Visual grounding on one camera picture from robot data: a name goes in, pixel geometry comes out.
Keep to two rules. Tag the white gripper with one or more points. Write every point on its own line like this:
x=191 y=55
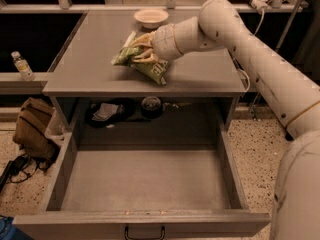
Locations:
x=165 y=43

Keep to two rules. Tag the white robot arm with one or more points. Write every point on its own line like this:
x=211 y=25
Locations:
x=292 y=96

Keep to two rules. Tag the clear plastic water bottle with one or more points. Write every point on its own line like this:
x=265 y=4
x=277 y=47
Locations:
x=22 y=66

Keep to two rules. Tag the blue object at corner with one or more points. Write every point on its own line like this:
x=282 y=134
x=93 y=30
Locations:
x=9 y=232

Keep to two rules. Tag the grey open drawer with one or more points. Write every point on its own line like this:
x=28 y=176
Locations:
x=176 y=171

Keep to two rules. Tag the black drawer handle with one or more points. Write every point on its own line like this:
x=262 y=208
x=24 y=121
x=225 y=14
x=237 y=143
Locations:
x=144 y=233

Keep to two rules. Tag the grey cabinet counter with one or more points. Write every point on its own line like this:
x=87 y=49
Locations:
x=85 y=68

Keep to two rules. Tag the dark bag with papers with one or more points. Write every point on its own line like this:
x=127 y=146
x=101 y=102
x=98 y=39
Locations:
x=106 y=113

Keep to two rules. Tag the dark round container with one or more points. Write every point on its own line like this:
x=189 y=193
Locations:
x=151 y=107

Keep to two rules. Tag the brown canvas bag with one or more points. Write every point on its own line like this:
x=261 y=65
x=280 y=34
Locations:
x=32 y=122

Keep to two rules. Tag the green jalapeno chip bag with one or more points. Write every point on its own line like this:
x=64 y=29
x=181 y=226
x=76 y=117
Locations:
x=155 y=71

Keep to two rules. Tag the white ceramic bowl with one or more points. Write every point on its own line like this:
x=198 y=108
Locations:
x=151 y=18

